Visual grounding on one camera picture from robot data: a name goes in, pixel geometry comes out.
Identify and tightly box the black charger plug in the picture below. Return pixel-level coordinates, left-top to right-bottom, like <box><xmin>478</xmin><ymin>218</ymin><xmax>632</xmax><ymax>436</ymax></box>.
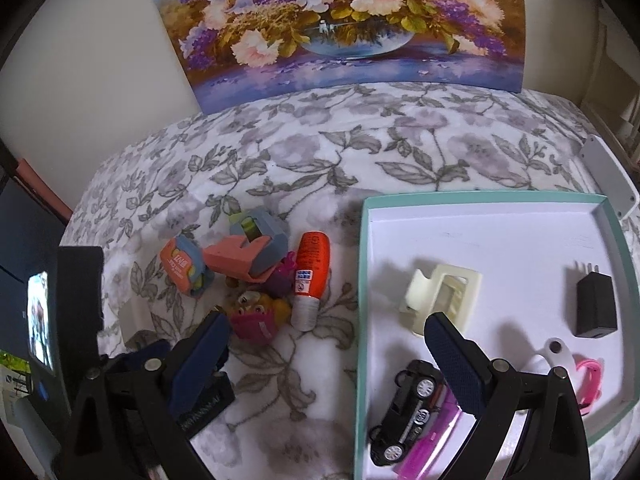
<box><xmin>567</xmin><ymin>261</ymin><xmax>617</xmax><ymax>338</ymax></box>

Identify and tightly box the teal and white tray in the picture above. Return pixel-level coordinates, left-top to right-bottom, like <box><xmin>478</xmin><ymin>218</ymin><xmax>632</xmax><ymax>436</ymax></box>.
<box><xmin>352</xmin><ymin>190</ymin><xmax>638</xmax><ymax>480</ymax></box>

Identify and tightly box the grey floral blanket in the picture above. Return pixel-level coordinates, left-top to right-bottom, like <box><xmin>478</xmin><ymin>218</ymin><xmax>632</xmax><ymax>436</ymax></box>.
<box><xmin>52</xmin><ymin>82</ymin><xmax>640</xmax><ymax>480</ymax></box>

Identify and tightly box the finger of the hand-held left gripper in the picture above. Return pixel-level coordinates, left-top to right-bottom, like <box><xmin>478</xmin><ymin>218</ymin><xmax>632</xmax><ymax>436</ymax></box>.
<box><xmin>107</xmin><ymin>338</ymin><xmax>173</xmax><ymax>368</ymax></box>

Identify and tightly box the yellow toy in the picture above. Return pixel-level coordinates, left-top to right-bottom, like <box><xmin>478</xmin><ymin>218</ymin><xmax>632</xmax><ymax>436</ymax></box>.
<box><xmin>237</xmin><ymin>290</ymin><xmax>292</xmax><ymax>323</ymax></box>

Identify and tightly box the pink bracelet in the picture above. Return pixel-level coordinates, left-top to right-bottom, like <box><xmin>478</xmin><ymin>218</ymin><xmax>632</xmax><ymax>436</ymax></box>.
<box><xmin>572</xmin><ymin>356</ymin><xmax>605</xmax><ymax>416</ymax></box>

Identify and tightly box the white plastic ring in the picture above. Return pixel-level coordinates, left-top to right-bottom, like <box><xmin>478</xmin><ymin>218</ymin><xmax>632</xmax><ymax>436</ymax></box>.
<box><xmin>530</xmin><ymin>338</ymin><xmax>578</xmax><ymax>381</ymax></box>

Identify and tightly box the magenta toy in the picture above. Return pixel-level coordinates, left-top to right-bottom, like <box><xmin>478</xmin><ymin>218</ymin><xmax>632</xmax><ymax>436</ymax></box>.
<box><xmin>227</xmin><ymin>305</ymin><xmax>276</xmax><ymax>345</ymax></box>

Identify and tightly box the floral painting canvas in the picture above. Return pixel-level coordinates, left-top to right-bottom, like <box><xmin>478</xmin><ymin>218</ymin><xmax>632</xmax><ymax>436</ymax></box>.
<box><xmin>142</xmin><ymin>0</ymin><xmax>525</xmax><ymax>115</ymax></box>

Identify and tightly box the orange and white tube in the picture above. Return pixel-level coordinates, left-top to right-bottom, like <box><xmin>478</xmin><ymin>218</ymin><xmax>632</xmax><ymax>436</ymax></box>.
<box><xmin>291</xmin><ymin>231</ymin><xmax>332</xmax><ymax>332</ymax></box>

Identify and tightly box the small orange and blue box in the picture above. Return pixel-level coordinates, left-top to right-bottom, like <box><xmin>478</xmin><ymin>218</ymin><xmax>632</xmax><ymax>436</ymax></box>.
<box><xmin>160</xmin><ymin>236</ymin><xmax>207</xmax><ymax>297</ymax></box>

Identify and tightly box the black toy car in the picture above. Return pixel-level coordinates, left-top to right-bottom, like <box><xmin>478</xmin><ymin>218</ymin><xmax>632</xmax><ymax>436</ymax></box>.
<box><xmin>367</xmin><ymin>359</ymin><xmax>451</xmax><ymax>466</ymax></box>

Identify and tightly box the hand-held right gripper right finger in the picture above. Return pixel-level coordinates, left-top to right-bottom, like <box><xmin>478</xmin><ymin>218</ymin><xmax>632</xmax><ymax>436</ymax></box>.
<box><xmin>423</xmin><ymin>312</ymin><xmax>592</xmax><ymax>480</ymax></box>

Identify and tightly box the white rectangular box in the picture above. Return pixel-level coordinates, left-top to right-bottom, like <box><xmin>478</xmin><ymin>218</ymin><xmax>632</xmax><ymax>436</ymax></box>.
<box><xmin>580</xmin><ymin>135</ymin><xmax>640</xmax><ymax>221</ymax></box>

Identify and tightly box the small white box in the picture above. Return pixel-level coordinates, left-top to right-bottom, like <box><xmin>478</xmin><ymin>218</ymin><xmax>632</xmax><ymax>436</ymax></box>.
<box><xmin>117</xmin><ymin>300</ymin><xmax>156</xmax><ymax>348</ymax></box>

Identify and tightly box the black box with gold print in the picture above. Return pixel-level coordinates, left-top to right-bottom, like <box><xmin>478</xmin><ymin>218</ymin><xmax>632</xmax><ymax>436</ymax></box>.
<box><xmin>175</xmin><ymin>370</ymin><xmax>236</xmax><ymax>436</ymax></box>

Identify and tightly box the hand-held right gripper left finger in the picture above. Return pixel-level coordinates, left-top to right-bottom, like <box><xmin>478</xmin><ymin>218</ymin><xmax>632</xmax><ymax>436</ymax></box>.
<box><xmin>61</xmin><ymin>310</ymin><xmax>232</xmax><ymax>480</ymax></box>

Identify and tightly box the white wooden shelf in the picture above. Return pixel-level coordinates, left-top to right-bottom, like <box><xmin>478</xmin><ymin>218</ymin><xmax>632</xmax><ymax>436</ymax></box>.
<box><xmin>595</xmin><ymin>5</ymin><xmax>640</xmax><ymax>171</ymax></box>

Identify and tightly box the purple toy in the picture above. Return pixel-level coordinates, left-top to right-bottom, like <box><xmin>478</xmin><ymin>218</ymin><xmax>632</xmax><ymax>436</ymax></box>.
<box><xmin>265</xmin><ymin>252</ymin><xmax>298</xmax><ymax>298</ymax></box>

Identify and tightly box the pink and blue tape dispenser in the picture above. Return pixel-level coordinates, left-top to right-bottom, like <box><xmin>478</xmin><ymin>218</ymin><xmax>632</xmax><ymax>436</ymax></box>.
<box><xmin>201</xmin><ymin>207</ymin><xmax>288</xmax><ymax>283</ymax></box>

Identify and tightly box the cream hair claw clip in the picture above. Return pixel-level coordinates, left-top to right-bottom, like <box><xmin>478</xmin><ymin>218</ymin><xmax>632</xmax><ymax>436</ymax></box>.
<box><xmin>400</xmin><ymin>263</ymin><xmax>483</xmax><ymax>336</ymax></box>

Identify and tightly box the white printed packet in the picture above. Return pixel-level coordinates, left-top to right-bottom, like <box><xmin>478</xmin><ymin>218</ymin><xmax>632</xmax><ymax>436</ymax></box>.
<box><xmin>0</xmin><ymin>355</ymin><xmax>36</xmax><ymax>411</ymax></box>

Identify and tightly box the reddish wooden frame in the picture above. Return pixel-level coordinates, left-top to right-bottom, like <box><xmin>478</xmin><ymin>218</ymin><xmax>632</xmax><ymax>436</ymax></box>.
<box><xmin>15</xmin><ymin>157</ymin><xmax>73</xmax><ymax>223</ymax></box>

